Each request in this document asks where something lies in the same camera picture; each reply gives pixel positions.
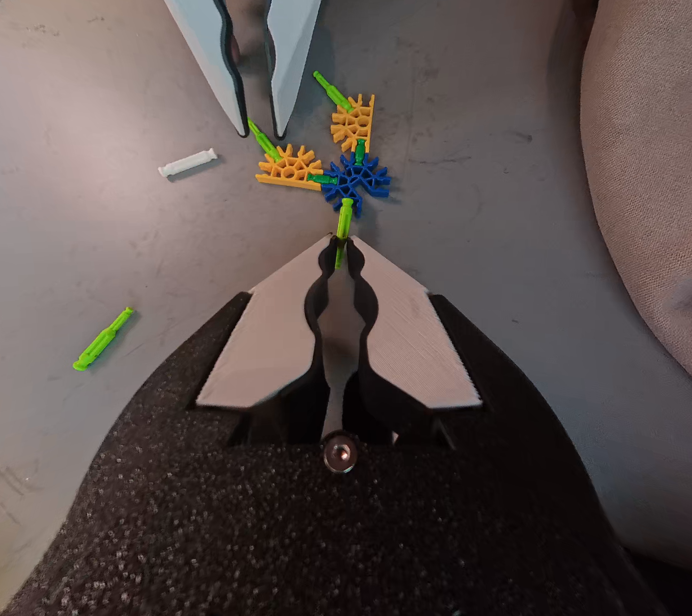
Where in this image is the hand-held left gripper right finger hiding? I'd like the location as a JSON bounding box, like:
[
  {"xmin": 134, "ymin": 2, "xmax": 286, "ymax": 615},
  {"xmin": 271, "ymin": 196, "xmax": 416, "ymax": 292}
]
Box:
[{"xmin": 343, "ymin": 236, "xmax": 483, "ymax": 446}]

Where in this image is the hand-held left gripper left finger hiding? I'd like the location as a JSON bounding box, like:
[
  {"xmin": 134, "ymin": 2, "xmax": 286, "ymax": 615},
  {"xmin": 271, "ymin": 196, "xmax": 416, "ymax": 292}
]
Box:
[{"xmin": 196, "ymin": 233, "xmax": 338, "ymax": 445}]

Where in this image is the light green rod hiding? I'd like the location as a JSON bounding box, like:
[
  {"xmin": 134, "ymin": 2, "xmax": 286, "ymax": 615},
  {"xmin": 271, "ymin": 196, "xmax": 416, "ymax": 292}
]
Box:
[
  {"xmin": 247, "ymin": 119, "xmax": 283, "ymax": 164},
  {"xmin": 312, "ymin": 70, "xmax": 353, "ymax": 113},
  {"xmin": 72, "ymin": 307, "xmax": 135, "ymax": 372},
  {"xmin": 334, "ymin": 197, "xmax": 355, "ymax": 271}
]

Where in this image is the orange fan connector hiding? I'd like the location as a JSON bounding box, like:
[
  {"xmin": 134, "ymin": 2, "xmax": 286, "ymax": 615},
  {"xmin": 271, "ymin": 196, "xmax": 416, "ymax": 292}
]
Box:
[
  {"xmin": 330, "ymin": 94, "xmax": 376, "ymax": 153},
  {"xmin": 255, "ymin": 143, "xmax": 324, "ymax": 191}
]

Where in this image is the grey desk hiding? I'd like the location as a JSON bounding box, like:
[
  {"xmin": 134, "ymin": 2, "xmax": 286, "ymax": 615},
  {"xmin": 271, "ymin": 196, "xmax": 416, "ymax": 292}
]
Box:
[{"xmin": 0, "ymin": 0, "xmax": 692, "ymax": 616}]

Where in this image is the white rod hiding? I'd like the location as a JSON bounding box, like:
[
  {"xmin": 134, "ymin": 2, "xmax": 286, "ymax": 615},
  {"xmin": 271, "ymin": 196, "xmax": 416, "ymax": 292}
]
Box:
[{"xmin": 158, "ymin": 148, "xmax": 219, "ymax": 179}]

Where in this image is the person's beige garment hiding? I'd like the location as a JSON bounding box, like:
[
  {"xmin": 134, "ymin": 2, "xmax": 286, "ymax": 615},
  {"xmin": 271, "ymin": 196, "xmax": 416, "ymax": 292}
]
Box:
[{"xmin": 547, "ymin": 0, "xmax": 692, "ymax": 376}]

